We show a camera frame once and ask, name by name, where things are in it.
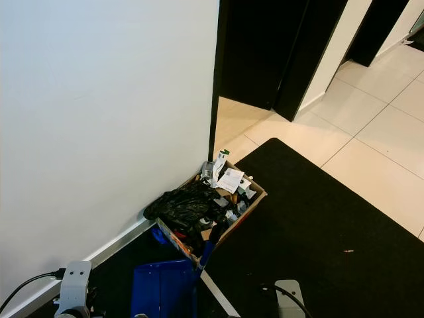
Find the blue plastic dustpan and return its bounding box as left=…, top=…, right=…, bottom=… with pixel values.
left=131, top=229, right=229, bottom=318

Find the black and white hand brush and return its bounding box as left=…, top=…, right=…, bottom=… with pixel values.
left=199, top=270, right=240, bottom=318

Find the black floor mat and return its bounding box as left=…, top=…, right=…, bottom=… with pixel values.
left=40, top=138, right=424, bottom=318

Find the white baseboard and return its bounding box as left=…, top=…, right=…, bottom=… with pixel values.
left=0, top=219, right=154, bottom=318

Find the black plastic bag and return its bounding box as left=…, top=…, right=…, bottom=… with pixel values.
left=144, top=180, right=223, bottom=234

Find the white printed paper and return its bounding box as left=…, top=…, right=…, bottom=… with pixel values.
left=215, top=168, right=245, bottom=195

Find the cardboard box of rubbish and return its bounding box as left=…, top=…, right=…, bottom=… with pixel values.
left=155, top=160, right=268, bottom=264

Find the narrow black door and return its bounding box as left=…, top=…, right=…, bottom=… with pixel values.
left=347, top=0, right=411, bottom=68

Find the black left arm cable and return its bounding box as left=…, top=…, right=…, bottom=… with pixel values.
left=0, top=269, right=66, bottom=312

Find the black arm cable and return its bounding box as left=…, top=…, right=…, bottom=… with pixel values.
left=261, top=283, right=313, bottom=318
left=0, top=269, right=66, bottom=312

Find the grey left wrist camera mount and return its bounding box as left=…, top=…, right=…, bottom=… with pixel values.
left=58, top=260, right=93, bottom=313

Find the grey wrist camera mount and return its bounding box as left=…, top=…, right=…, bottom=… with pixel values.
left=274, top=280, right=306, bottom=318
left=58, top=260, right=93, bottom=313

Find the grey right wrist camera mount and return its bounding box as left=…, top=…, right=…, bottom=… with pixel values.
left=274, top=280, right=306, bottom=318

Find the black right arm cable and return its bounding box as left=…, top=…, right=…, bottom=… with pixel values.
left=261, top=283, right=313, bottom=318

